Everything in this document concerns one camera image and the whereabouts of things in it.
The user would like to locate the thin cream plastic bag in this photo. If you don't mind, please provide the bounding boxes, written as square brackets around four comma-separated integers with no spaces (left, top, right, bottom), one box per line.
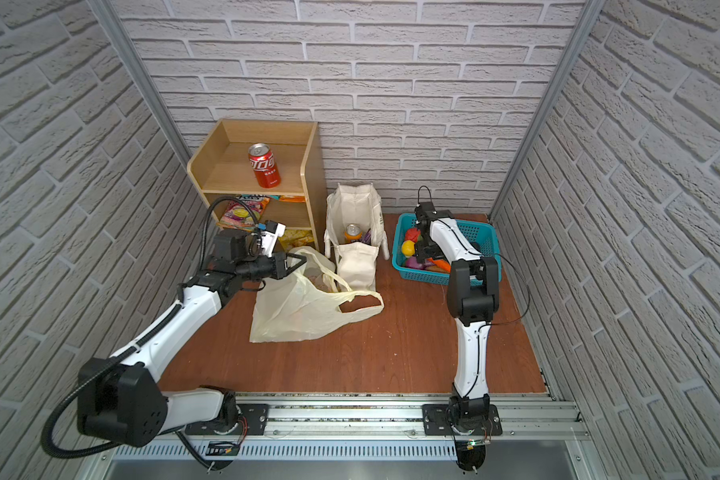
[249,246,384,343]

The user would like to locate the canvas tote bag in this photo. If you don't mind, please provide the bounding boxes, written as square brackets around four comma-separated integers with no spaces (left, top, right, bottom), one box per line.
[324,184,390,291]

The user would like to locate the orange Fanta can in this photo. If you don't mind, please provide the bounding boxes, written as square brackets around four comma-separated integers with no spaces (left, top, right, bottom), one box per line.
[344,223,365,243]

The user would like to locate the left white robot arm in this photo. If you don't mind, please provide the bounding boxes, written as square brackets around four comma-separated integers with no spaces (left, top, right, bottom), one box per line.
[77,221,296,447]

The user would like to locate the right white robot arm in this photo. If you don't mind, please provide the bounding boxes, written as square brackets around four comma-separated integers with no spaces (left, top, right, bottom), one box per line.
[414,201,500,432]

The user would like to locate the yellow chip bag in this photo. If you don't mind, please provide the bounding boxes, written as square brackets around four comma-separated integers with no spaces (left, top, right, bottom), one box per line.
[279,229,315,251]

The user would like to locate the teal plastic basket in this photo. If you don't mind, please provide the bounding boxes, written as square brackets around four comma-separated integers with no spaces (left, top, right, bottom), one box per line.
[390,213,501,285]

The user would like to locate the red toy tomato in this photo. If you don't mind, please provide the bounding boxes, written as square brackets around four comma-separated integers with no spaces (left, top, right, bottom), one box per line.
[404,227,421,243]

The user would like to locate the pink green candy bag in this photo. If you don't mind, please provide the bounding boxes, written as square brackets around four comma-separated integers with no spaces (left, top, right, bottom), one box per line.
[218,195,271,230]

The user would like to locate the wooden shelf unit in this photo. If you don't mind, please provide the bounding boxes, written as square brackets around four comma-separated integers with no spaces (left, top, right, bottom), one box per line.
[187,119,327,250]

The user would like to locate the red cola can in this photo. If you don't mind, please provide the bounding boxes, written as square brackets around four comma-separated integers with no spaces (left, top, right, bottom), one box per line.
[248,143,281,189]

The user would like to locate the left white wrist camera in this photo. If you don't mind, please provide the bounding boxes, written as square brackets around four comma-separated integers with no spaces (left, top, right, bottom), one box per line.
[256,220,286,257]

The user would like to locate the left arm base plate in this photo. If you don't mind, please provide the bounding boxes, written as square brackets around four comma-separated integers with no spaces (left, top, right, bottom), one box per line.
[184,403,269,438]

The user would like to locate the aluminium rail frame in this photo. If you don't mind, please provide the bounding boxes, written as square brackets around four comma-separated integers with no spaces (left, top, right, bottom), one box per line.
[74,391,595,480]

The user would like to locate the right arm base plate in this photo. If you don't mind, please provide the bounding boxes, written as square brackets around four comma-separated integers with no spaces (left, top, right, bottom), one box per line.
[421,403,503,437]

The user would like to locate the left black cable conduit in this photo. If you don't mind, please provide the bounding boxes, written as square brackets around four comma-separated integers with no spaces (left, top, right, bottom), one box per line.
[40,196,262,460]

